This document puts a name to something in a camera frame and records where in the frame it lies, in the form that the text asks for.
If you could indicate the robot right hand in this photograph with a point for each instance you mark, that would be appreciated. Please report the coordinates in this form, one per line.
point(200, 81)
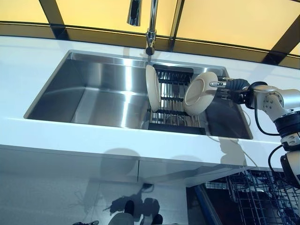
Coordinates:
point(236, 85)

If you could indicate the beige ceramic plate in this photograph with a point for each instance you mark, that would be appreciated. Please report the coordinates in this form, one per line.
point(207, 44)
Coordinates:
point(152, 91)
point(199, 98)

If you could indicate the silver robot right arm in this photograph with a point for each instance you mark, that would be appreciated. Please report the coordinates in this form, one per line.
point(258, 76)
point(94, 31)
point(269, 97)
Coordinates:
point(274, 98)

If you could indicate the black sink drying rack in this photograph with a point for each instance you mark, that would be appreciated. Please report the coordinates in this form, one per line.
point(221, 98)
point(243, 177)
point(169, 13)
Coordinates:
point(172, 110)

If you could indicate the chrome pull-down kitchen faucet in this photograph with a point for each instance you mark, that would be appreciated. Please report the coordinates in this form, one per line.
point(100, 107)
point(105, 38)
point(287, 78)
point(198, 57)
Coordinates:
point(152, 30)

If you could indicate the white glossy cabinet door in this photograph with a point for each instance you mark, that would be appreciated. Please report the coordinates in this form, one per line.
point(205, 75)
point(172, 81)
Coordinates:
point(58, 187)
point(175, 173)

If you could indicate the stainless steel kitchen sink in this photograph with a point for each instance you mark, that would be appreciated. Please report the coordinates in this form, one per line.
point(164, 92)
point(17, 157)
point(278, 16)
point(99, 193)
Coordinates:
point(105, 93)

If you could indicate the black robot right foot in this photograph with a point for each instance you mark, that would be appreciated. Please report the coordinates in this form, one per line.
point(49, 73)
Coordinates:
point(158, 219)

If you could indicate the black robot foot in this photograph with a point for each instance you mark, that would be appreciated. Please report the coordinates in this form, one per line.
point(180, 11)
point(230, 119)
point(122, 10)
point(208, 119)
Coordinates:
point(158, 219)
point(130, 207)

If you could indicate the black robot left foot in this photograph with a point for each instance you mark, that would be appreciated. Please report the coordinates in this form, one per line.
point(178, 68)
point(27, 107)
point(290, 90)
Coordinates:
point(130, 207)

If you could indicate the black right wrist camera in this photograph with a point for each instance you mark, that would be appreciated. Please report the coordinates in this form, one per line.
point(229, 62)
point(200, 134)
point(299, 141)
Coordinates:
point(245, 99)

